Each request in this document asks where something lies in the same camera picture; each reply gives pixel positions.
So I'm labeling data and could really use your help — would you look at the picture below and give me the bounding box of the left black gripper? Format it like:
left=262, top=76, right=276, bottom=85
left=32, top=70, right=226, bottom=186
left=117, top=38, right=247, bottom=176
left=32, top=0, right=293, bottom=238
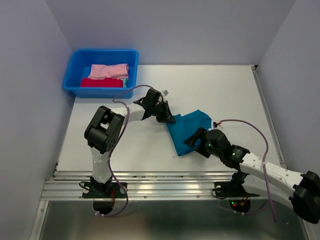
left=151, top=100, right=176, bottom=124

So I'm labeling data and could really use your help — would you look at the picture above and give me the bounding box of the teal t shirt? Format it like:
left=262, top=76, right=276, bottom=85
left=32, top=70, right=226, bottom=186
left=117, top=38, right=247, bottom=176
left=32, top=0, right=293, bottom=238
left=166, top=109, right=212, bottom=157

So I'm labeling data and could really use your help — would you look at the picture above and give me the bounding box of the blue plastic bin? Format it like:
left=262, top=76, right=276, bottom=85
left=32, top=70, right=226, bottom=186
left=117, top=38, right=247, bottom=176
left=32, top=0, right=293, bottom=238
left=62, top=48, right=139, bottom=99

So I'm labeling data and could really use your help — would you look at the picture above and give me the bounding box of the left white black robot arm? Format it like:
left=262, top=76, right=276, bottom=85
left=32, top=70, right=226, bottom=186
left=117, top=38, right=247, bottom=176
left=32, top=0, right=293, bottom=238
left=79, top=87, right=176, bottom=199

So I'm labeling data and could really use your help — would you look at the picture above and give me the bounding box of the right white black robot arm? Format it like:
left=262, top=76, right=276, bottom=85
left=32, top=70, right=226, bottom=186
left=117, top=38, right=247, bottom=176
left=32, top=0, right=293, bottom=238
left=184, top=127, right=320, bottom=224

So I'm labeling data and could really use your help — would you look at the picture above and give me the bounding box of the light teal folded shirt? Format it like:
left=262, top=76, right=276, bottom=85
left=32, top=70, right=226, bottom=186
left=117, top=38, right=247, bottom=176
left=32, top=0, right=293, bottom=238
left=121, top=78, right=129, bottom=88

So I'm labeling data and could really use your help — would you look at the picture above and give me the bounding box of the red folded t shirt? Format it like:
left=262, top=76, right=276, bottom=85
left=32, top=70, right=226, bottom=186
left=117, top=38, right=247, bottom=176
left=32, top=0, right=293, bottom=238
left=80, top=77, right=124, bottom=88

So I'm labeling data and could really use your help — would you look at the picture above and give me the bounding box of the pink folded t shirt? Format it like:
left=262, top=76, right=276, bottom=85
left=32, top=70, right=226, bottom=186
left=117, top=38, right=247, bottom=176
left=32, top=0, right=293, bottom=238
left=88, top=63, right=129, bottom=79

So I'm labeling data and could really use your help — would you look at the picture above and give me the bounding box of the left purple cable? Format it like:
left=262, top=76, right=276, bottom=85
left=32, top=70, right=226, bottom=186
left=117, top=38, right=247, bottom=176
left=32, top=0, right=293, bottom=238
left=96, top=84, right=153, bottom=218

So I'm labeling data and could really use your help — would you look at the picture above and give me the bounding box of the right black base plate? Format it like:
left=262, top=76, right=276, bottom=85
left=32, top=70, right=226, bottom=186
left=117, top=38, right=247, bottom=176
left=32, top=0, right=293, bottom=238
left=213, top=181, right=259, bottom=199

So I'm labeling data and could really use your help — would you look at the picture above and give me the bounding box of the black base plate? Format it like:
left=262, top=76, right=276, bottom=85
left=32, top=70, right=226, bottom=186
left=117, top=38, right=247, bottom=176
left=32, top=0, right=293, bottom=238
left=213, top=181, right=259, bottom=199
left=80, top=181, right=126, bottom=199

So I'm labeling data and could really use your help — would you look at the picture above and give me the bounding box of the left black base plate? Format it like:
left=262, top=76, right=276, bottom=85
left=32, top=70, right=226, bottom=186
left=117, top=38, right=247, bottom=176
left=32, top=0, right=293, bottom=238
left=80, top=181, right=126, bottom=199

